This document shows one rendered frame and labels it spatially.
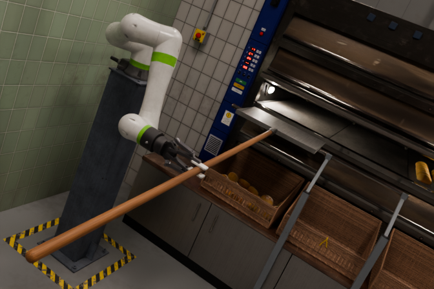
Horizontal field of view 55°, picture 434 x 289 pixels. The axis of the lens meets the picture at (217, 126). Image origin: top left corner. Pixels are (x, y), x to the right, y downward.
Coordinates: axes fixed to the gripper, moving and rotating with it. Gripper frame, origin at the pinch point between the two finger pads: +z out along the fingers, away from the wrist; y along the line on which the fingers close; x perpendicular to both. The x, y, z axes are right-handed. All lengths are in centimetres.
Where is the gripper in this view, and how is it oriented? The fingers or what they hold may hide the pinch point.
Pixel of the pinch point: (197, 168)
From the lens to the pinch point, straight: 163.6
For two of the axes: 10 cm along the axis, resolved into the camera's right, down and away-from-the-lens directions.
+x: -4.3, 1.4, -8.9
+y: -3.8, 8.7, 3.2
